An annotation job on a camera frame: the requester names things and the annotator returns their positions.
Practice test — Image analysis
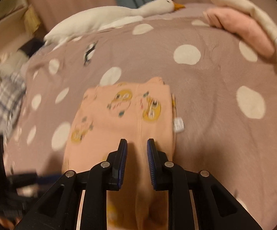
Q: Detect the plaid checked cloth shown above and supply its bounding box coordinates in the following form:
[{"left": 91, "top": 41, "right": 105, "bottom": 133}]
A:
[{"left": 0, "top": 72, "right": 26, "bottom": 140}]

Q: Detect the pink folded cloth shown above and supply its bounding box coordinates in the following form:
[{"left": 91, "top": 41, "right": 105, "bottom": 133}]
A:
[{"left": 203, "top": 7, "right": 275, "bottom": 59}]

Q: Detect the mauve polka dot bedspread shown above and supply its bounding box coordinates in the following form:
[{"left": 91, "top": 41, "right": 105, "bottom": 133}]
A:
[{"left": 5, "top": 5, "right": 277, "bottom": 229}]

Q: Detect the white plush goose toy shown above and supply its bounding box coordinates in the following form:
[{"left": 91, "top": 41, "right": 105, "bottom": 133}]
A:
[{"left": 43, "top": 0, "right": 185, "bottom": 48}]

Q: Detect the peach printed baby garment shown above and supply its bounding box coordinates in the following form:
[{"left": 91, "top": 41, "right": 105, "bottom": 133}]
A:
[{"left": 62, "top": 77, "right": 176, "bottom": 229}]

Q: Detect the cream folded cloth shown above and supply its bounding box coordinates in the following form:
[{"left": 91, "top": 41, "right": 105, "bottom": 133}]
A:
[{"left": 211, "top": 0, "right": 277, "bottom": 58}]

